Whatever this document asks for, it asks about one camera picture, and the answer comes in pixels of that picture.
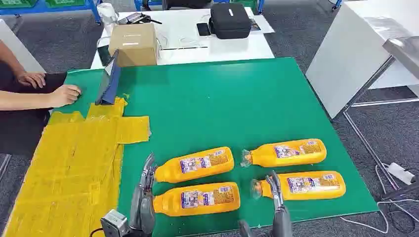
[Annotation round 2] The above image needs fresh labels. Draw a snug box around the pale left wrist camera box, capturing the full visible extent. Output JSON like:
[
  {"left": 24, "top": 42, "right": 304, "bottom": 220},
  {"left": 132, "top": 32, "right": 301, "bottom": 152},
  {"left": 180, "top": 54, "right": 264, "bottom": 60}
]
[{"left": 100, "top": 209, "right": 129, "bottom": 237}]

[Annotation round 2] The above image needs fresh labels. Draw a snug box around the brown cardboard box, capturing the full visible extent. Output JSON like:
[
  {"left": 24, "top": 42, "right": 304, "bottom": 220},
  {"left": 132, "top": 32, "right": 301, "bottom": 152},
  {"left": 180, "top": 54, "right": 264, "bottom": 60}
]
[{"left": 108, "top": 23, "right": 159, "bottom": 68}]

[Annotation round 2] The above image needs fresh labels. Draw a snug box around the black phone with white cable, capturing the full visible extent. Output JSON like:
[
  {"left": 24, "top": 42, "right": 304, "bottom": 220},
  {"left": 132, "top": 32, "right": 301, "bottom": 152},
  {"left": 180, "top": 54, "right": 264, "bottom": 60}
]
[{"left": 97, "top": 45, "right": 113, "bottom": 67}]

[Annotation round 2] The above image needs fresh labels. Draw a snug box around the green mat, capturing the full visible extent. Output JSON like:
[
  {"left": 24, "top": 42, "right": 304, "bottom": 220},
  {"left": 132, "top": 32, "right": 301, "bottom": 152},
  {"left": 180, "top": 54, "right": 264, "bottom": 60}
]
[{"left": 54, "top": 57, "right": 379, "bottom": 237}]

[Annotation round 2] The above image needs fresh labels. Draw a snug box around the person's right hand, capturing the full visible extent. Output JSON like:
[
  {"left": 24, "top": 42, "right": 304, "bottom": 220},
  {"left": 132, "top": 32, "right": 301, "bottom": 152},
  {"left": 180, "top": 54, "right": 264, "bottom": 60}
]
[{"left": 49, "top": 84, "right": 83, "bottom": 109}]

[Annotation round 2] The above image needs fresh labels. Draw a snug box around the white cable on table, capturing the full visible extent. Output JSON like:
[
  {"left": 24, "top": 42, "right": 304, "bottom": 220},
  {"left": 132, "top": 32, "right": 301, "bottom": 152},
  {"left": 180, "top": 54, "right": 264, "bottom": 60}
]
[{"left": 157, "top": 33, "right": 210, "bottom": 50}]

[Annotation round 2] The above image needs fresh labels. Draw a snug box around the black floor cable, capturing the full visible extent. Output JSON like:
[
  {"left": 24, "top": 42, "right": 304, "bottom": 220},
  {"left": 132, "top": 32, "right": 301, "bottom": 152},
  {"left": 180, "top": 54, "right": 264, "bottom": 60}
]
[{"left": 381, "top": 168, "right": 419, "bottom": 235}]

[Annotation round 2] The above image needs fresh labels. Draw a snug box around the person's left hand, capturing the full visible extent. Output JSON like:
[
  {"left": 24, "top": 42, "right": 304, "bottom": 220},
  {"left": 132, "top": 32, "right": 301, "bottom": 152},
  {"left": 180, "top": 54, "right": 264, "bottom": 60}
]
[{"left": 14, "top": 71, "right": 46, "bottom": 89}]

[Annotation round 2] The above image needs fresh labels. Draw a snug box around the black hand tool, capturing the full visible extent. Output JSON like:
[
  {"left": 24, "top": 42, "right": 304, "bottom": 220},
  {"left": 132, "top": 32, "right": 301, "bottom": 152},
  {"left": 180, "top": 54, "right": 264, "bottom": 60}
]
[{"left": 118, "top": 12, "right": 163, "bottom": 26}]

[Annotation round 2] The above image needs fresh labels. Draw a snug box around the white table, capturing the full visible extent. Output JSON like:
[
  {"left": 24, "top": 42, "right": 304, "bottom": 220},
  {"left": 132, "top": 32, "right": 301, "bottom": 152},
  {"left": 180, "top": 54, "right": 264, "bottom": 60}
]
[{"left": 90, "top": 7, "right": 276, "bottom": 70}]

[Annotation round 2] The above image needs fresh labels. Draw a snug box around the blue metal rack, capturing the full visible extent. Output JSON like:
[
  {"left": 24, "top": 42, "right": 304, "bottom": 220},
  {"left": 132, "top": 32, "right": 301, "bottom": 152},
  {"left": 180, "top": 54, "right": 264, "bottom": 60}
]
[{"left": 0, "top": 0, "right": 103, "bottom": 26}]

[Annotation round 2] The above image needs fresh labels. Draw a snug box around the person's torso and lap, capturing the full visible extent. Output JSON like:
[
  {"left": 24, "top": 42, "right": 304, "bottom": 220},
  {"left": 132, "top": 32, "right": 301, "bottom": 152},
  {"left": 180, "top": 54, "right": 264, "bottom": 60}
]
[{"left": 0, "top": 62, "right": 68, "bottom": 157}]

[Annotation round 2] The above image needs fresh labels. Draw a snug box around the orange juice bottle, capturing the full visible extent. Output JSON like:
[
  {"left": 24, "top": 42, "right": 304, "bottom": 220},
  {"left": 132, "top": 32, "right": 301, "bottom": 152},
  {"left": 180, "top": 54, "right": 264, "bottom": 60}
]
[
  {"left": 250, "top": 170, "right": 347, "bottom": 201},
  {"left": 153, "top": 182, "right": 241, "bottom": 217},
  {"left": 240, "top": 138, "right": 328, "bottom": 168},
  {"left": 154, "top": 146, "right": 235, "bottom": 184}
]

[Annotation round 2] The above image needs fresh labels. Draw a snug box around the green plastic crate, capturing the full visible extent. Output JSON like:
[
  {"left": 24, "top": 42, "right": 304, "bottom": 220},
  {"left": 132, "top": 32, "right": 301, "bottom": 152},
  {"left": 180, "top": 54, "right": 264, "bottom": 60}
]
[
  {"left": 45, "top": 0, "right": 86, "bottom": 8},
  {"left": 0, "top": 0, "right": 37, "bottom": 9}
]

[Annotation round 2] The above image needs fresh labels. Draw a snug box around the black smartphone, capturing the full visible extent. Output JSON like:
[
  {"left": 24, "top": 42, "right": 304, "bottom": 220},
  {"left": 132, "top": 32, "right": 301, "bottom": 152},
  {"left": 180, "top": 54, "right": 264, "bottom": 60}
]
[{"left": 196, "top": 22, "right": 212, "bottom": 37}]

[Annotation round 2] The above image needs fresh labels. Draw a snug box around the black office chair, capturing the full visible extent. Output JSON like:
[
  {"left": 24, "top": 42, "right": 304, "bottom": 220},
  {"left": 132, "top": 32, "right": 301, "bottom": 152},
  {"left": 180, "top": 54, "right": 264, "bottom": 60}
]
[{"left": 162, "top": 0, "right": 213, "bottom": 10}]

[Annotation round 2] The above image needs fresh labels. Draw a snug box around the tablet in blue folding cover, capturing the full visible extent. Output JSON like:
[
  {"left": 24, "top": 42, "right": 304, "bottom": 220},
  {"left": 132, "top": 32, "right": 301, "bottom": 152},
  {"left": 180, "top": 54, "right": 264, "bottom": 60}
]
[{"left": 95, "top": 49, "right": 122, "bottom": 106}]

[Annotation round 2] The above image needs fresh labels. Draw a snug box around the steel bench with metal legs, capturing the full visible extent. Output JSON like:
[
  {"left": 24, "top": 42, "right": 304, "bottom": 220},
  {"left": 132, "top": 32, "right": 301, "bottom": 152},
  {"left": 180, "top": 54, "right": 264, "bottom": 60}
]
[{"left": 331, "top": 36, "right": 419, "bottom": 191}]

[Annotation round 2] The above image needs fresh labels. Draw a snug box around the white panel desk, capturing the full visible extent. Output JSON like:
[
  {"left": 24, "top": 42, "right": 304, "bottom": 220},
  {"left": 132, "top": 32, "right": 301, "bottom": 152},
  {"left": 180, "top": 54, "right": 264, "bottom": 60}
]
[{"left": 305, "top": 0, "right": 419, "bottom": 119}]

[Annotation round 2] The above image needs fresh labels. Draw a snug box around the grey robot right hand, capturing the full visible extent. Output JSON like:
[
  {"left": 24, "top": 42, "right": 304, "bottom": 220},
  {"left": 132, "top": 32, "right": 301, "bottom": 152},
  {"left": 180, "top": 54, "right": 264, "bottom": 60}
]
[{"left": 238, "top": 170, "right": 293, "bottom": 237}]

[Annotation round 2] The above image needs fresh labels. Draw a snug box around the white floor cable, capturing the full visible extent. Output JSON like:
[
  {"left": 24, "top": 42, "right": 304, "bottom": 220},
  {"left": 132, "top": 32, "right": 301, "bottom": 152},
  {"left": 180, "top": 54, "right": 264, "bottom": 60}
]
[{"left": 340, "top": 163, "right": 419, "bottom": 235}]

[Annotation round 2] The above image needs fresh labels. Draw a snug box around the yellow sheet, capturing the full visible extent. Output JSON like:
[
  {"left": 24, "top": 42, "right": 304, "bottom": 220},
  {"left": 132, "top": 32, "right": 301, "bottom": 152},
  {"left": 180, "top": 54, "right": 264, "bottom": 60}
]
[{"left": 2, "top": 97, "right": 152, "bottom": 237}]

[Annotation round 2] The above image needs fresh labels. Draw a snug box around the printed paper sheet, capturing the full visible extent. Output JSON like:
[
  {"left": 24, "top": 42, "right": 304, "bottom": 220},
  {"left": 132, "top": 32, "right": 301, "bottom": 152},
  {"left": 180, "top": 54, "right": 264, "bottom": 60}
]
[{"left": 249, "top": 14, "right": 275, "bottom": 35}]

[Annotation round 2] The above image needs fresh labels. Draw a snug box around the white power strip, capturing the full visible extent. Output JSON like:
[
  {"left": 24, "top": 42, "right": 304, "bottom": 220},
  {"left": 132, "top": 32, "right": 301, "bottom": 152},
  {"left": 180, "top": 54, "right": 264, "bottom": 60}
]
[{"left": 387, "top": 162, "right": 416, "bottom": 186}]

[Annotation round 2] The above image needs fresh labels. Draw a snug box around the black zippered case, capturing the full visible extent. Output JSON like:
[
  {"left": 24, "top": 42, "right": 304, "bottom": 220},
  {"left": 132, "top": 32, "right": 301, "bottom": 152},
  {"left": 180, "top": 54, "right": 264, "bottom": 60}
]
[{"left": 209, "top": 2, "right": 252, "bottom": 40}]

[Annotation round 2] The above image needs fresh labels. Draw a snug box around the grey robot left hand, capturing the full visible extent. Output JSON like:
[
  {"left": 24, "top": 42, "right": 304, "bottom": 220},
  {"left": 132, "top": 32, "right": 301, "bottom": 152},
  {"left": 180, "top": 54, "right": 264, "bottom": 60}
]
[{"left": 129, "top": 153, "right": 157, "bottom": 236}]

